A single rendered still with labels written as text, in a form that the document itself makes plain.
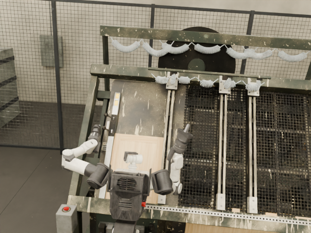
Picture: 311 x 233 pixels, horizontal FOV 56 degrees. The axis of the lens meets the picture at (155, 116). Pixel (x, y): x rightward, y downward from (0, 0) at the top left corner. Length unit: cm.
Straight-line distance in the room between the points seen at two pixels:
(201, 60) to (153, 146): 105
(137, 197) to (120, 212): 16
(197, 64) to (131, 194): 166
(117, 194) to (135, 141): 81
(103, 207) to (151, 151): 60
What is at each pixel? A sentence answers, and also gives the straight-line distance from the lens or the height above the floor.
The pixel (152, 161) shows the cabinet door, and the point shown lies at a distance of 252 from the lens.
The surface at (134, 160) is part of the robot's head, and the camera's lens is 200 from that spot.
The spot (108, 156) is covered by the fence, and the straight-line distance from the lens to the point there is 255.
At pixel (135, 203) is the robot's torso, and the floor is 126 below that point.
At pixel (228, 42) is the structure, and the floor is 212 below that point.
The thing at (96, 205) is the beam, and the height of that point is 86.
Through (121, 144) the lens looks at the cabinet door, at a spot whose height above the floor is 125.
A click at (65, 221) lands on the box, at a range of 238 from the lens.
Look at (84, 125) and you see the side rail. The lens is 265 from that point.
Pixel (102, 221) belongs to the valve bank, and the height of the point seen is 74.
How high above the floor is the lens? 239
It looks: 20 degrees down
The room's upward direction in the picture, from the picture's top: 4 degrees clockwise
